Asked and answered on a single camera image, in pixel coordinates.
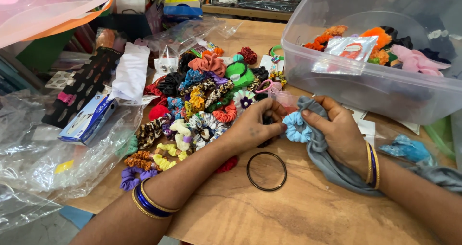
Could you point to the person's left hand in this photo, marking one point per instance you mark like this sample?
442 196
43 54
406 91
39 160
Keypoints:
249 129

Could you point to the person's right hand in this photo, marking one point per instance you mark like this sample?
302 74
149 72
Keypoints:
339 136

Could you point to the black scrunchie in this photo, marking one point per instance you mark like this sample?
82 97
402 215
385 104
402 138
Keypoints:
267 120

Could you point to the grey cloth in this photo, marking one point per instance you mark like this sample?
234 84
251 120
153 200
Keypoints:
325 165

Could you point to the light blue scrunchie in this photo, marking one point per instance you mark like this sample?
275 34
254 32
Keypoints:
296 129

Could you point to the white paper cards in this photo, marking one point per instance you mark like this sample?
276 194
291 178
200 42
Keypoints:
366 127

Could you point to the white flower hair clip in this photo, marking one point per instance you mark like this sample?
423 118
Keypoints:
244 100

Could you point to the blue bangle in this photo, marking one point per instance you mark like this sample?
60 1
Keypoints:
151 204
373 165

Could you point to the pink net pouch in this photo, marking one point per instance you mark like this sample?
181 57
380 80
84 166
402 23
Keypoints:
283 97

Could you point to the clear plastic storage box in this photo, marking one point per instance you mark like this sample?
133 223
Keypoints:
361 89

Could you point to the pile of colourful scrunchies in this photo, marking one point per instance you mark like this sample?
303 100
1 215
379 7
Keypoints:
202 104

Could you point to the clear packet with blue scrunchie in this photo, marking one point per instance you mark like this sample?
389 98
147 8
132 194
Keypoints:
408 149

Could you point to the white card with beaded jewellery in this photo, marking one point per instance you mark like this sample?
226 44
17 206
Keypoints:
271 62

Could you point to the green bangle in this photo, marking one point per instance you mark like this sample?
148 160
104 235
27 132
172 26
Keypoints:
273 50

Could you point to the clear packet with red label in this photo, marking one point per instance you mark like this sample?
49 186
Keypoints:
346 53

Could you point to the green plastic sheet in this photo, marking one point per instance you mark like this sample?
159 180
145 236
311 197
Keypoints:
438 136

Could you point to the small clear packet with earrings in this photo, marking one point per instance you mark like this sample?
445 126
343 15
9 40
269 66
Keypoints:
166 66

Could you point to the pink fabric scrunchie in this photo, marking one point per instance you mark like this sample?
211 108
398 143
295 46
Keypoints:
415 61

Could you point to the orange fluffy scrunchie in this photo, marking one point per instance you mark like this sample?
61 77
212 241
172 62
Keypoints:
377 35

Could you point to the clear plastic bag with packets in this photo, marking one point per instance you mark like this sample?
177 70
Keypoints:
187 35

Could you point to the white paper sheet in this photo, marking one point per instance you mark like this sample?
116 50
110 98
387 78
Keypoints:
130 73

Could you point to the blue toy box yellow pegs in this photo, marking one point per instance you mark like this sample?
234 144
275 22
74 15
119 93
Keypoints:
182 7

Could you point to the blue cardboard box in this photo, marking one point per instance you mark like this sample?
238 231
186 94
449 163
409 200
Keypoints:
88 120

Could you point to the black hair clip display card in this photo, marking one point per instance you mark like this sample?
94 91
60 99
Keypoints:
85 79

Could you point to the pink hair clip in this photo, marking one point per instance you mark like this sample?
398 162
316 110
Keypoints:
66 98

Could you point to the large crumpled clear plastic bag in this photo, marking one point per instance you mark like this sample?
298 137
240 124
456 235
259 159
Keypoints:
39 154

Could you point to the green folder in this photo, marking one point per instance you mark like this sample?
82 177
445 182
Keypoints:
43 52

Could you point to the pink and orange plastic bag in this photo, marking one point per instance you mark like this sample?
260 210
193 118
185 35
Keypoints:
50 10

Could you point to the small crumpled clear plastic bag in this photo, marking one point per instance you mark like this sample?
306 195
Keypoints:
21 209

